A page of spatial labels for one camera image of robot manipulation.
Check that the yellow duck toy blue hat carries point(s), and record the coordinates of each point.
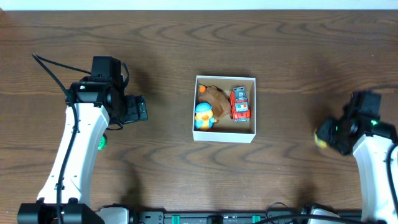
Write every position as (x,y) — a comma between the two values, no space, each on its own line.
(204,117)

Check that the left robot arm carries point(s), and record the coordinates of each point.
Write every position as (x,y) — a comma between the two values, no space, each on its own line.
(95,104)

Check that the yellow ball blue letters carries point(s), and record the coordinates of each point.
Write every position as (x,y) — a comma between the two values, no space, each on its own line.
(320,143)

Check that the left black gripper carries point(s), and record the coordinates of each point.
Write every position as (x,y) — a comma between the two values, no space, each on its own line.
(137,109)

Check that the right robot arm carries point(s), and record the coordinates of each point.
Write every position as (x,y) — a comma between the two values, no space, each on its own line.
(373,143)

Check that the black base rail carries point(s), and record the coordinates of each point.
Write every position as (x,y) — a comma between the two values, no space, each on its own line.
(230,216)

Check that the brown plush toy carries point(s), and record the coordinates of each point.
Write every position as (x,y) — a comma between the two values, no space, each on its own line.
(216,98)

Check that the red toy fire truck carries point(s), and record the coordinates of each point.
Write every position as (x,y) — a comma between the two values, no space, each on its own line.
(240,111)

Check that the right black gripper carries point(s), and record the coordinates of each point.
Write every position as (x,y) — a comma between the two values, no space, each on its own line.
(323,131)

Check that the green ridged disc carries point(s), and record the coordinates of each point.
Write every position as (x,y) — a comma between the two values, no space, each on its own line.
(102,143)

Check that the white cardboard box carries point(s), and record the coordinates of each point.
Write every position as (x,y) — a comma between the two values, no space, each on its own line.
(225,129)

